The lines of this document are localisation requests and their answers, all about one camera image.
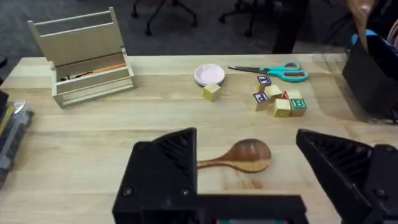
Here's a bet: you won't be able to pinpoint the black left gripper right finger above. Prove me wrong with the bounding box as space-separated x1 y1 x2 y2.
295 128 398 224

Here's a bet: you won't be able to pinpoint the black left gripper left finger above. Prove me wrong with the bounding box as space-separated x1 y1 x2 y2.
112 127 198 224

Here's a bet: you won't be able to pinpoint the wooden spoon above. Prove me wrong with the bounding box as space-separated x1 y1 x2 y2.
197 138 272 174

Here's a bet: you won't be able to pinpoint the pale wooden box rack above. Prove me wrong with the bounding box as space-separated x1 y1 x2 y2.
27 6 136 109

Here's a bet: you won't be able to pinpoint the plain wooden toy block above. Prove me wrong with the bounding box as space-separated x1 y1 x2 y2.
203 82 221 102

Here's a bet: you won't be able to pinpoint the black box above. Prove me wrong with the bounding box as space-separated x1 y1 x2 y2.
341 29 398 121

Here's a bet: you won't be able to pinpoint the heap of lettered toy blocks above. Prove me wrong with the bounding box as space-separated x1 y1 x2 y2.
252 75 308 118

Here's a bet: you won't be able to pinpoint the small pink plate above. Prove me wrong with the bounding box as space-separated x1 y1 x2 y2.
193 63 226 87

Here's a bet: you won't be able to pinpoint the clear plastic parts box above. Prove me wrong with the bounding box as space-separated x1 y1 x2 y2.
0 90 34 187

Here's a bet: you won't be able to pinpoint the person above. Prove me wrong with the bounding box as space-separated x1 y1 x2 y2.
272 0 398 55

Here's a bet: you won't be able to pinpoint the black office chair base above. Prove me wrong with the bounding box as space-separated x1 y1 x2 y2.
131 0 199 37
218 0 280 38

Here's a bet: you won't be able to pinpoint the teal handled scissors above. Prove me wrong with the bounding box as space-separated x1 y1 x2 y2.
228 62 310 83

